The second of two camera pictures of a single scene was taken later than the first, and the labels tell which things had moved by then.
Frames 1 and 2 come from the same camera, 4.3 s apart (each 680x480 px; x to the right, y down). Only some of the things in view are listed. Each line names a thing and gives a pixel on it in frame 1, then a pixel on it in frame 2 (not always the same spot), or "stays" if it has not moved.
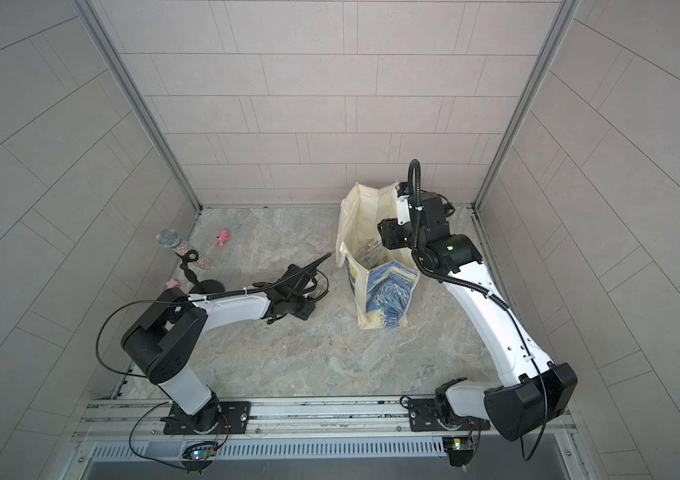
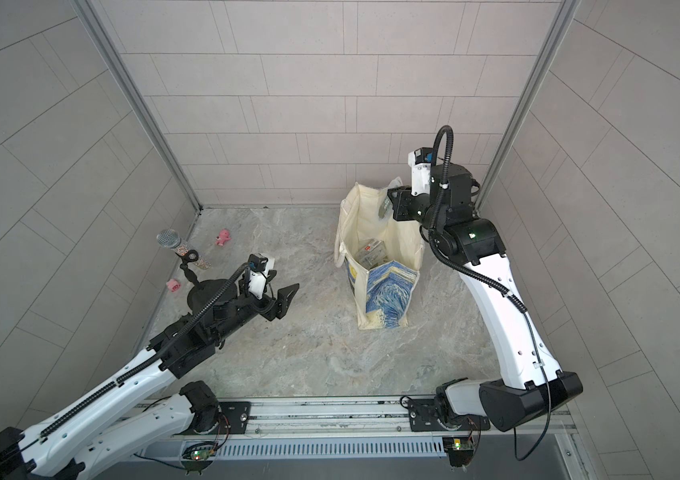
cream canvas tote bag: [382, 280] stays
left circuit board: [199, 456] stays
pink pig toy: [223, 237] stays
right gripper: [391, 233] → [403, 208]
